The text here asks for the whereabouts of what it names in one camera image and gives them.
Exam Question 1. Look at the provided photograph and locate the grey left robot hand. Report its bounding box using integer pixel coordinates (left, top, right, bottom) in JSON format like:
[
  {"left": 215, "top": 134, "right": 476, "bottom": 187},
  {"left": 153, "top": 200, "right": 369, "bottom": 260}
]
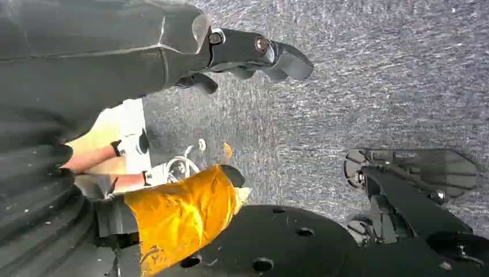
[{"left": 0, "top": 0, "right": 315, "bottom": 277}]

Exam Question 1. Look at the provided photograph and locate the person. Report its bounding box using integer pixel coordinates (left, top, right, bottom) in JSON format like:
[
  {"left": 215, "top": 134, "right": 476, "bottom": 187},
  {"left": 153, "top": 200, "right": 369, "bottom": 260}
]
[{"left": 61, "top": 98, "right": 153, "bottom": 200}]

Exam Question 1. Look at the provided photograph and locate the ribbed grey left arm sleeve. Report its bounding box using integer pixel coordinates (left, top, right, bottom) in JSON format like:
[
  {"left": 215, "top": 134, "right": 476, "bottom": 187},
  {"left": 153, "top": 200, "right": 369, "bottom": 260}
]
[{"left": 0, "top": 142, "right": 119, "bottom": 277}]

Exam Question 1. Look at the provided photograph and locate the black round plate with holes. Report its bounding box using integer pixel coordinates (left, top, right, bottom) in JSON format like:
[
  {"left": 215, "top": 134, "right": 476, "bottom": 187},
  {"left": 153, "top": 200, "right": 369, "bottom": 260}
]
[{"left": 152, "top": 204, "right": 360, "bottom": 277}]

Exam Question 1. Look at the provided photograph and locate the black robot foot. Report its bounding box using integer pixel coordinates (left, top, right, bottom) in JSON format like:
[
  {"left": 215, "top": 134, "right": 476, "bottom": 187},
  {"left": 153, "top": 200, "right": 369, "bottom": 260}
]
[{"left": 343, "top": 148, "right": 480, "bottom": 200}]

